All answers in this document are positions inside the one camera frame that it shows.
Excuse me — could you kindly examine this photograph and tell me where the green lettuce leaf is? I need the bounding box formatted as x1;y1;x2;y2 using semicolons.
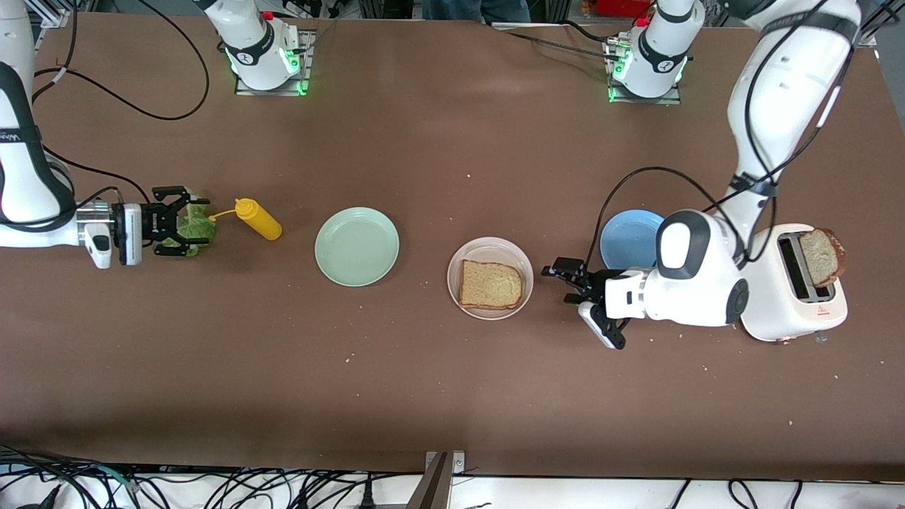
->
159;194;216;257

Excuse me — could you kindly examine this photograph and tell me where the brown bread slice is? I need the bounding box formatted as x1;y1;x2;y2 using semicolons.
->
799;228;848;288
460;259;525;310

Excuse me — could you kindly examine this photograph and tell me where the yellow mustard squeeze bottle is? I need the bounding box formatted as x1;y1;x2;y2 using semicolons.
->
209;198;283;241

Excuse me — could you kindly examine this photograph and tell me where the blue plate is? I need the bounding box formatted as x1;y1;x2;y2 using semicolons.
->
600;209;667;271

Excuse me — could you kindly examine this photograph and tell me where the beige plate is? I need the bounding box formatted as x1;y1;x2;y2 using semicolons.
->
447;237;535;321

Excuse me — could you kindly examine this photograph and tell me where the light green plate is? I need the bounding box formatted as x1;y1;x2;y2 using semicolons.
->
315;206;400;288

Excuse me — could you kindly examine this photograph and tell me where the white toaster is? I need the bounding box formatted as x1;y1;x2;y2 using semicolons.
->
740;223;849;345

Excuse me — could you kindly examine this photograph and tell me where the grey metal beam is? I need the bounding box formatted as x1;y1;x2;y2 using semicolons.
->
407;452;453;509

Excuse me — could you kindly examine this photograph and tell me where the red box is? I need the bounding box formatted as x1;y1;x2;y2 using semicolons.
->
594;0;655;18

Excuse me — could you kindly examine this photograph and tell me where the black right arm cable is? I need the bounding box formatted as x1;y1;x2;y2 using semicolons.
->
32;0;211;213

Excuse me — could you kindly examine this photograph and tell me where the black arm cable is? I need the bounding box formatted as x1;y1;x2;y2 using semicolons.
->
32;0;211;213
585;0;863;271

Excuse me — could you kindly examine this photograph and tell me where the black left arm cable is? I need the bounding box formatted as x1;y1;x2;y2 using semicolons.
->
585;0;863;271

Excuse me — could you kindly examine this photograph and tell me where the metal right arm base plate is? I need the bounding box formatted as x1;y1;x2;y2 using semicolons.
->
235;28;313;96

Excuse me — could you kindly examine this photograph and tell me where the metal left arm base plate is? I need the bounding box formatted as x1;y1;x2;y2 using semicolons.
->
607;39;683;105

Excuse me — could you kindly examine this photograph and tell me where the small metal table bracket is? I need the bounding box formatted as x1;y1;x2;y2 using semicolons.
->
424;450;466;476

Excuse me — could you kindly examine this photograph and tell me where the aluminium frame profile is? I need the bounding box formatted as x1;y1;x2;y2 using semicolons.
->
25;0;75;29

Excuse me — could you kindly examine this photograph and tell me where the black base cable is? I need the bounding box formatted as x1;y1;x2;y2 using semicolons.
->
488;20;623;64

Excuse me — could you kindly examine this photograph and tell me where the teal floor cable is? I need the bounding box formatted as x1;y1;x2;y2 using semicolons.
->
88;465;135;490

